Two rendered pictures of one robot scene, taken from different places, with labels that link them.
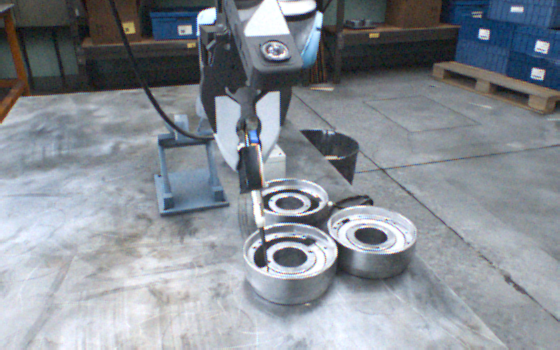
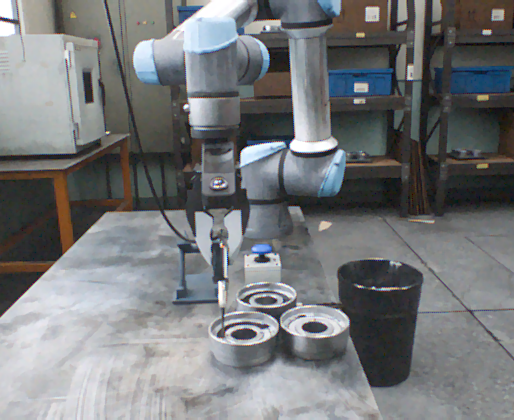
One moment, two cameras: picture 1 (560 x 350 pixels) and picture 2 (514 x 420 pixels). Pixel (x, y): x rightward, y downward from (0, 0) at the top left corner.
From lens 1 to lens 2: 0.35 m
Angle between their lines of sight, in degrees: 18
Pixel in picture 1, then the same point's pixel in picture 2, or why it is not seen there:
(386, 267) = (314, 349)
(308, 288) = (246, 354)
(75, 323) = (90, 359)
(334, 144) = (401, 276)
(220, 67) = (198, 192)
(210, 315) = (177, 366)
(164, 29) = not seen: hidden behind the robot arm
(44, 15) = (155, 143)
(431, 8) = not seen: outside the picture
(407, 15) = not seen: outside the picture
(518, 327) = not seen: outside the picture
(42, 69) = (147, 191)
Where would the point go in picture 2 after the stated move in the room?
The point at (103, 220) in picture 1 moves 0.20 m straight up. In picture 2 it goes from (132, 302) to (122, 197)
